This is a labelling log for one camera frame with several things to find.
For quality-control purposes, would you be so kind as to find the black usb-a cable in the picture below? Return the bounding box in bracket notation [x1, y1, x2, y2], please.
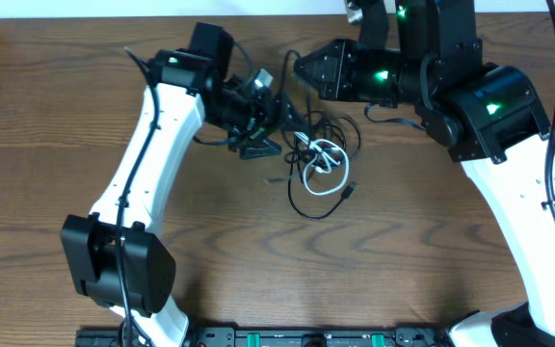
[281, 110, 363, 222]

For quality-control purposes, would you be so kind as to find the white usb cable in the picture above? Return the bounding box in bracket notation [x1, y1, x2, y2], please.
[294, 131, 351, 197]

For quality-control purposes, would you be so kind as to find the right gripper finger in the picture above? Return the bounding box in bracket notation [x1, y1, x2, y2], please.
[294, 66, 324, 94]
[294, 41, 340, 70]

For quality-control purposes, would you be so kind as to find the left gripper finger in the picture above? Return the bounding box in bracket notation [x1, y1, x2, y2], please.
[277, 92, 309, 133]
[238, 139, 282, 160]

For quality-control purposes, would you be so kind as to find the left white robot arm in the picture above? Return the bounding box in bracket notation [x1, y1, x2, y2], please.
[61, 23, 308, 346]

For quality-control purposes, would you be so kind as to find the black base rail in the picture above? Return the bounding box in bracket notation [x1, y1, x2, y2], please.
[74, 325, 452, 347]

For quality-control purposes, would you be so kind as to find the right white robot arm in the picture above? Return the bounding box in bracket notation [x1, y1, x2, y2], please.
[294, 0, 555, 346]

